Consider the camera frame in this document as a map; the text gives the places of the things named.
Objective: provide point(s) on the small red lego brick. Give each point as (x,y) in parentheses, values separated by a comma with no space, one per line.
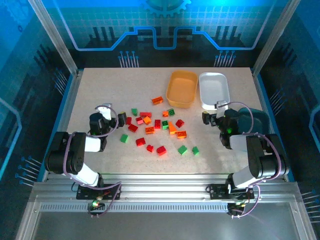
(150,148)
(139,120)

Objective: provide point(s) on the long red lego brick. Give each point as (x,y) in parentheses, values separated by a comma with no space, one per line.
(145,114)

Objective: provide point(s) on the white plastic container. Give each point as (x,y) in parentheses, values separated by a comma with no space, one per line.
(213,87)

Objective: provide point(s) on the teal plastic container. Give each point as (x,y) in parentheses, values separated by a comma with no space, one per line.
(260,120)

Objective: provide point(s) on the orange sloped lego brick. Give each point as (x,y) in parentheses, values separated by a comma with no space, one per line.
(172,128)

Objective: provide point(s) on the orange plastic container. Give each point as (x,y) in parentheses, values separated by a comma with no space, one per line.
(181,90)

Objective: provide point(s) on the small orange lego brick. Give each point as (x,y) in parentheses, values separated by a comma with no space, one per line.
(165,113)

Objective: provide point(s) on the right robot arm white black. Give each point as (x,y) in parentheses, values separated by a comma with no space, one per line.
(262,160)

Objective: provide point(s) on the small circuit board with LED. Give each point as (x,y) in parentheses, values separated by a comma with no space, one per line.
(237,205)
(96,204)

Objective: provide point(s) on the grey metal panel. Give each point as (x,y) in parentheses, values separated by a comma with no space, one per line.
(162,225)

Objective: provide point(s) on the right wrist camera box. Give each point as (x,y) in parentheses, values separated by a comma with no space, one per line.
(222,110)

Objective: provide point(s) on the aluminium side rail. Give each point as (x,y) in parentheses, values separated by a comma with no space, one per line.
(262,95)
(72,95)

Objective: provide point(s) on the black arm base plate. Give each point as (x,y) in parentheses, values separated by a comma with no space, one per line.
(216,192)
(83,192)

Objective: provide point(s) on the aluminium mounting rail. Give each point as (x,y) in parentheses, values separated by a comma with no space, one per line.
(162,187)

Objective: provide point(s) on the aluminium frame post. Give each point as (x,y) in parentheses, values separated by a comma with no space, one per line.
(56,37)
(275,37)

